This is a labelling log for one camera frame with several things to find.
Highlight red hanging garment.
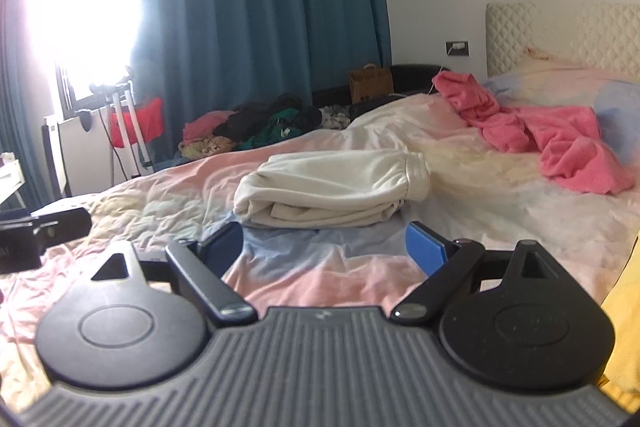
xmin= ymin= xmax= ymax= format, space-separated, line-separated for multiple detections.
xmin=110 ymin=97 xmax=165 ymax=149

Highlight yellow cloth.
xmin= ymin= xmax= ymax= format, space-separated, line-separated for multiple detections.
xmin=599 ymin=227 xmax=640 ymax=409

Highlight pink fleece garment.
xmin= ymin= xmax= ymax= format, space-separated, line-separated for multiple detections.
xmin=431 ymin=71 xmax=637 ymax=196

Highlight cream sweatpants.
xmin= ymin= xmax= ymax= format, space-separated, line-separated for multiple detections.
xmin=232 ymin=149 xmax=432 ymax=229

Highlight white quilted headboard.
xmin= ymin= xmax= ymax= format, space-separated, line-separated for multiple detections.
xmin=485 ymin=2 xmax=640 ymax=78

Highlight garment steamer stand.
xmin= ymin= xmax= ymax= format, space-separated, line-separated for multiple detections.
xmin=89 ymin=66 xmax=154 ymax=184

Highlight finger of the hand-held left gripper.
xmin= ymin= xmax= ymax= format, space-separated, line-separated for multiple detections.
xmin=30 ymin=207 xmax=93 ymax=244

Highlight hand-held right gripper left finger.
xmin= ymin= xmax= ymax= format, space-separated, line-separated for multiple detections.
xmin=90 ymin=222 xmax=258 ymax=327

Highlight dark bench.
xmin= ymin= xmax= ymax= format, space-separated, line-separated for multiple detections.
xmin=310 ymin=63 xmax=452 ymax=118

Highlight pile of mixed clothes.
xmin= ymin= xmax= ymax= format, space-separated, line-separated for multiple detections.
xmin=178 ymin=93 xmax=352 ymax=158

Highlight pastel bed sheet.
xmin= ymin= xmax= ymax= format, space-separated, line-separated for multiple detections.
xmin=0 ymin=54 xmax=640 ymax=413

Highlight brown paper bag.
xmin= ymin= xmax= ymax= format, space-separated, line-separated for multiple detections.
xmin=348 ymin=63 xmax=396 ymax=106

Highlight white charging cable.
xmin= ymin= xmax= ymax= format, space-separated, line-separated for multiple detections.
xmin=429 ymin=49 xmax=459 ymax=96

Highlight white dressing table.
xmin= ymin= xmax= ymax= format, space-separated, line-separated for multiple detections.
xmin=0 ymin=152 xmax=27 ymax=212

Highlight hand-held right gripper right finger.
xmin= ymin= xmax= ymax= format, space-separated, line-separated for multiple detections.
xmin=390 ymin=221 xmax=557 ymax=325

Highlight bright window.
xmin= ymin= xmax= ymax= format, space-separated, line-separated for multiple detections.
xmin=24 ymin=0 xmax=142 ymax=114

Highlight teal curtain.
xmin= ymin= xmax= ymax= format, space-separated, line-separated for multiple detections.
xmin=0 ymin=0 xmax=67 ymax=208
xmin=125 ymin=0 xmax=394 ymax=168

